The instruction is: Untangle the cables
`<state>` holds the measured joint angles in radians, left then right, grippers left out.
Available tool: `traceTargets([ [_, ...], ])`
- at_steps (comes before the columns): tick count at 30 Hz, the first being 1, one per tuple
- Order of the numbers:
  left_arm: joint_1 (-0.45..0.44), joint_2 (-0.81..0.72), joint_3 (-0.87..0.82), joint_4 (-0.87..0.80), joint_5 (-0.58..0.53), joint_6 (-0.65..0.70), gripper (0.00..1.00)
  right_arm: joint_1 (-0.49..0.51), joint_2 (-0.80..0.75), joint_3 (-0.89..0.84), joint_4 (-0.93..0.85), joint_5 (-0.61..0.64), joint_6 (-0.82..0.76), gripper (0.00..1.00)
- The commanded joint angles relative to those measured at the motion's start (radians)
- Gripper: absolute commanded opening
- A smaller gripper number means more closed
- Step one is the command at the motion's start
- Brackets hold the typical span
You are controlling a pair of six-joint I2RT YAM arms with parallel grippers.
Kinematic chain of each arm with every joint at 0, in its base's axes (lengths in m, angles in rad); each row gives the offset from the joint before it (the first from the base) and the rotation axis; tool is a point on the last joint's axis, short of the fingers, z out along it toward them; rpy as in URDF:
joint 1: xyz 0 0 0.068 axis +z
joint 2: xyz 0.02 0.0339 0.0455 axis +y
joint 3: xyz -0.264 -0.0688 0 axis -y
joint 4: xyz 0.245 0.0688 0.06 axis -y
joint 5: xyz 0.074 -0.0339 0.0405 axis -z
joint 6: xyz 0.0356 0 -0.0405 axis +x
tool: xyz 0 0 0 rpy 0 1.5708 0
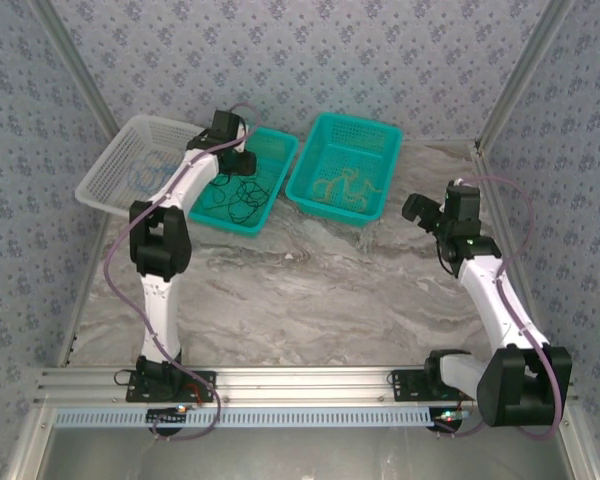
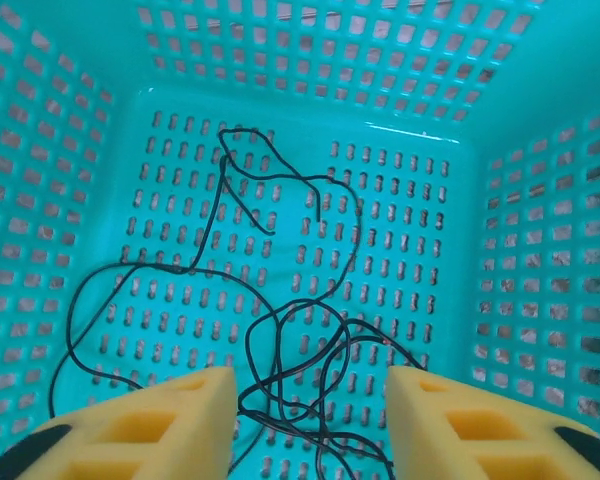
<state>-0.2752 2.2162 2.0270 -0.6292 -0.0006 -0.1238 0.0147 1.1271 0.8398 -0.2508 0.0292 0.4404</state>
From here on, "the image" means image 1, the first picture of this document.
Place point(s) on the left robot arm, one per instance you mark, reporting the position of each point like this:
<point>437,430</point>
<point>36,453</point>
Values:
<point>160,310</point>

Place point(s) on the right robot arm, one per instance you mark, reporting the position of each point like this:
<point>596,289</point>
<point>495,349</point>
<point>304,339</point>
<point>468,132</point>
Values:
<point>485,300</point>

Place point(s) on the teal plastic basket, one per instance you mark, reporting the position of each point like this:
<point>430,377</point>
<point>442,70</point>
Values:
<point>272,150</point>
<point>345,150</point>

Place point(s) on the white plastic basket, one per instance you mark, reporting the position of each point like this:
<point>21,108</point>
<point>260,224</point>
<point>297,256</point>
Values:
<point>115,160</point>

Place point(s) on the small black circuit board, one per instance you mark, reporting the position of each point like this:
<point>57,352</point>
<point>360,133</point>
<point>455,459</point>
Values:
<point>450,419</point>
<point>167,416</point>

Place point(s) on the grey metal shelf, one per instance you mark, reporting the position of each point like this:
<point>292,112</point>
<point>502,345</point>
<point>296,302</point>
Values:
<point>305,455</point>

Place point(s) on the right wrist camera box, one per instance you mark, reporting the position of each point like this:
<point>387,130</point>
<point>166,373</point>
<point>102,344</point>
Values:
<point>462,202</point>

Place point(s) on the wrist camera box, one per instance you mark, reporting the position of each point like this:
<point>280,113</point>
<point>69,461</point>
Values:
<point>462,202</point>
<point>226,125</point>

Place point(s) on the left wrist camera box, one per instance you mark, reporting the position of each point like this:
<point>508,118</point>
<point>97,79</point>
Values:
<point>226,125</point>

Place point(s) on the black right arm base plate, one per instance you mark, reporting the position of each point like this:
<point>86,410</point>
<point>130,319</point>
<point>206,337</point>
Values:
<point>405,387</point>

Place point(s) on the aluminium frame post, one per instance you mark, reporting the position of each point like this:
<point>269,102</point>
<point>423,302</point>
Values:
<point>525,75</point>

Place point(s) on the aluminium mounting rail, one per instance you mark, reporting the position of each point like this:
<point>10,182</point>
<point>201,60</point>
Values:
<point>305,385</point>

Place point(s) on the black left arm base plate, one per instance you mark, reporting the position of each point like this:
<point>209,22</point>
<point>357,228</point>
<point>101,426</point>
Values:
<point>202,384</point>

